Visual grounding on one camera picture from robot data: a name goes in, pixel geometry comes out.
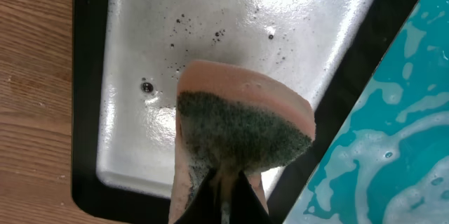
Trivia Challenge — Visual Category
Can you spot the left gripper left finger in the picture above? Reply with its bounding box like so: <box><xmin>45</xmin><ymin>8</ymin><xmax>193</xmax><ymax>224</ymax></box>
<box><xmin>175</xmin><ymin>169</ymin><xmax>222</xmax><ymax>224</ymax></box>

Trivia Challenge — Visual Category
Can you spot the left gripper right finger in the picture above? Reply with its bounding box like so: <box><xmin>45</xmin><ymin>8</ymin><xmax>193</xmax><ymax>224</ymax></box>
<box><xmin>229</xmin><ymin>171</ymin><xmax>272</xmax><ymax>224</ymax></box>

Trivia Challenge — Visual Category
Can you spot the green and pink sponge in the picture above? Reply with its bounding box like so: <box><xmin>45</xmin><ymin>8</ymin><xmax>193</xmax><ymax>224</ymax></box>
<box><xmin>168</xmin><ymin>60</ymin><xmax>316</xmax><ymax>223</ymax></box>

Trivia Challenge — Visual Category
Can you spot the teal plastic serving tray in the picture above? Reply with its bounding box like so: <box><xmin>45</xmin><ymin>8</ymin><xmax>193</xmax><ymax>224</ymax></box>
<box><xmin>286</xmin><ymin>0</ymin><xmax>448</xmax><ymax>224</ymax></box>

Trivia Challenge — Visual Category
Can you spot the black tray with soapy water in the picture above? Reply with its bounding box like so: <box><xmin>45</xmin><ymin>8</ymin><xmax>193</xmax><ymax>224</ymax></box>
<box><xmin>71</xmin><ymin>0</ymin><xmax>418</xmax><ymax>223</ymax></box>

